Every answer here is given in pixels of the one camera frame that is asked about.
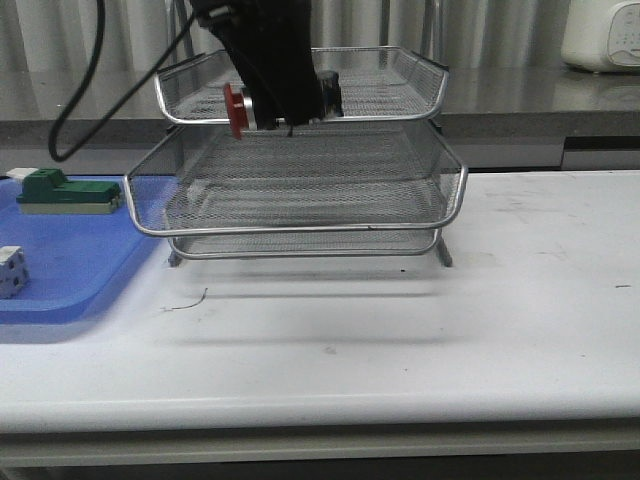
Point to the white kitchen appliance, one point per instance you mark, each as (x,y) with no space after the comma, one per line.
(602,36)

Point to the blue plastic tray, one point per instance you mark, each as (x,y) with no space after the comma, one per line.
(72,260)

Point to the white grey cube connector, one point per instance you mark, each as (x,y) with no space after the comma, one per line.
(14,274)

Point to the grey steel counter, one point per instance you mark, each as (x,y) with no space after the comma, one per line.
(494,118)

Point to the red emergency stop button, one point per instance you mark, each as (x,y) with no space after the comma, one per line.
(246,113)

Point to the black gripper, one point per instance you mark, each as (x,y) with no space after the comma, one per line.
(269,43)

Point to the silver mesh tray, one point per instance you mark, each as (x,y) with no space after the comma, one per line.
(200,180)
(306,244)
(379,83)

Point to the green terminal block component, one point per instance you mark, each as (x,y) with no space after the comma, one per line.
(50,191)

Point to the silver metal rack frame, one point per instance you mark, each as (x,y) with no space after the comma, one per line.
(433,33)

